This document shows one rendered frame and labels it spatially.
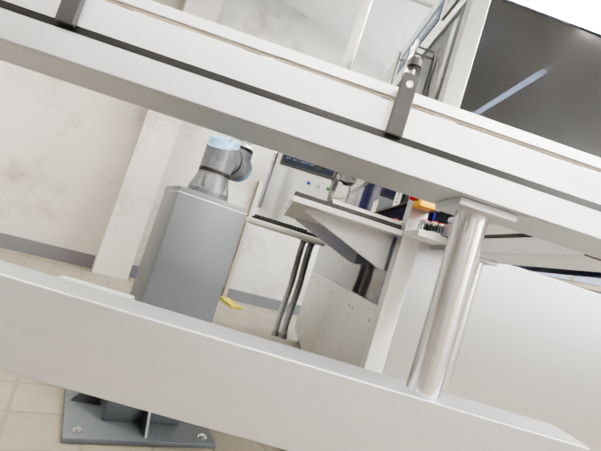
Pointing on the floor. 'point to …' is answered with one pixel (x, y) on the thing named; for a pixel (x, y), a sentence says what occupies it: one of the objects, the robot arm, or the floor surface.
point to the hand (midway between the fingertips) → (327, 200)
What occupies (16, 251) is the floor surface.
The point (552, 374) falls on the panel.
